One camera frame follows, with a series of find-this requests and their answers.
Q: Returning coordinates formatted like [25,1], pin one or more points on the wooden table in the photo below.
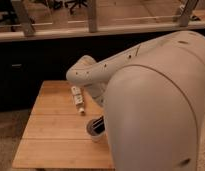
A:
[55,135]

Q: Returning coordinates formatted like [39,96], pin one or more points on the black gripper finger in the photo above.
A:
[98,125]

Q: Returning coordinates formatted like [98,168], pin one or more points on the white ceramic cup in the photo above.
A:
[94,136]

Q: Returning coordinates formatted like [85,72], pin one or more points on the black office chair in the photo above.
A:
[8,12]

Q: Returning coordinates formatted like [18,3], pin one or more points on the dark cabinet counter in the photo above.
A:
[36,66]

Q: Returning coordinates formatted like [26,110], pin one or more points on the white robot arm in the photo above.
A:
[153,99]

